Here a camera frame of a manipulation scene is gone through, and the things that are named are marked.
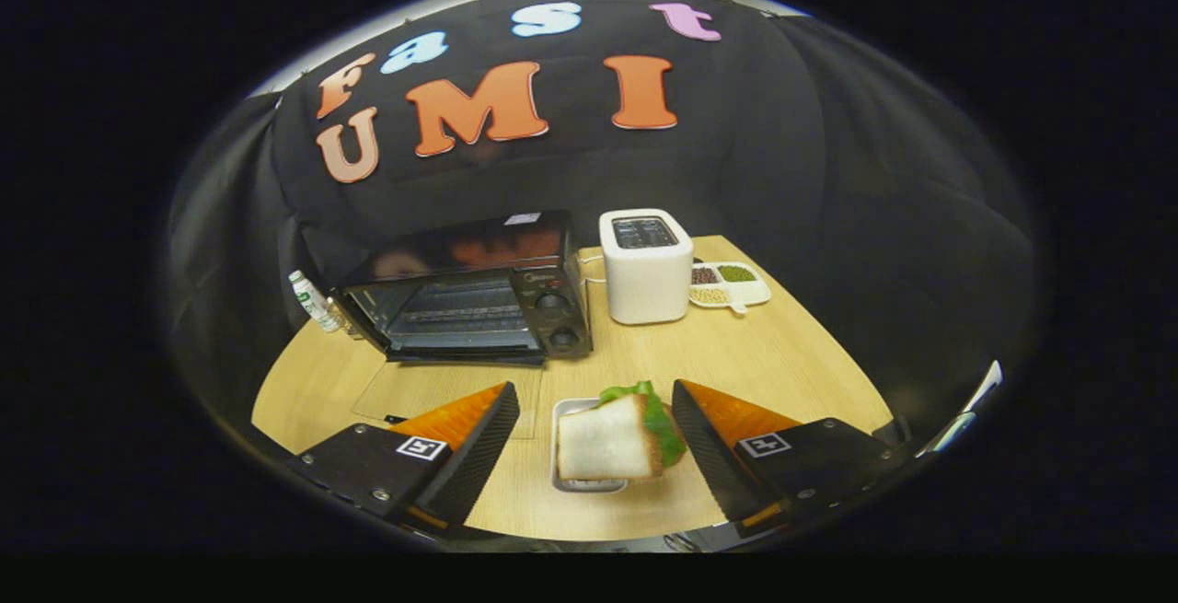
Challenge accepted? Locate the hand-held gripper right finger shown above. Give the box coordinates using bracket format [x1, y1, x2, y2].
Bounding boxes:
[670, 378, 912, 532]

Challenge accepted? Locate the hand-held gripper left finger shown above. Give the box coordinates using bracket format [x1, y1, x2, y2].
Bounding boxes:
[291, 381, 523, 532]

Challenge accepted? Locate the lettuce sandwich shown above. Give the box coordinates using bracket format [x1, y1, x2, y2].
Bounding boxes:
[556, 380, 688, 482]

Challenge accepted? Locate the black toaster oven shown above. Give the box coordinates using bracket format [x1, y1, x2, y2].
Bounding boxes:
[331, 209, 595, 366]

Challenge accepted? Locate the white pop-up toaster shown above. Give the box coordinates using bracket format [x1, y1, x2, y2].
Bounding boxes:
[599, 208, 695, 326]

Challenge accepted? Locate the white rectangular tray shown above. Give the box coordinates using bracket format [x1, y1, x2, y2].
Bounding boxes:
[549, 397, 629, 494]

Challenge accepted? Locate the divided white bean dish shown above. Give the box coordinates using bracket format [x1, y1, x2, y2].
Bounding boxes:
[687, 260, 773, 315]

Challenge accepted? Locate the white bottle green label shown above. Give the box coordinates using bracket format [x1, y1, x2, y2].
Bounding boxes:
[288, 270, 344, 335]

